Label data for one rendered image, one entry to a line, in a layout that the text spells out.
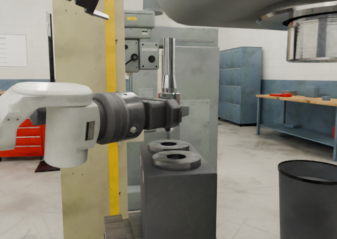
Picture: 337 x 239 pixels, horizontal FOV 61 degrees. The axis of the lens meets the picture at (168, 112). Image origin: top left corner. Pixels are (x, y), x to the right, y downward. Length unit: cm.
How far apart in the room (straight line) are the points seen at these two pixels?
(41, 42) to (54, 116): 886
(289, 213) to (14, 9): 869
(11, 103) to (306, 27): 34
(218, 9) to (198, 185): 35
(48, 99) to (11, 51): 899
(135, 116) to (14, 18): 905
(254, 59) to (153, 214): 720
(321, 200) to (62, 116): 186
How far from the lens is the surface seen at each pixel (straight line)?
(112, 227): 72
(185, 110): 61
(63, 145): 45
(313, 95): 598
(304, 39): 18
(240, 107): 746
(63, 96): 42
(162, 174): 48
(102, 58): 187
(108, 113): 46
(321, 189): 208
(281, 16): 18
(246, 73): 748
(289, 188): 215
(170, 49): 60
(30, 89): 42
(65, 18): 190
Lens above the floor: 127
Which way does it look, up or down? 7 degrees down
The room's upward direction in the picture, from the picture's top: straight up
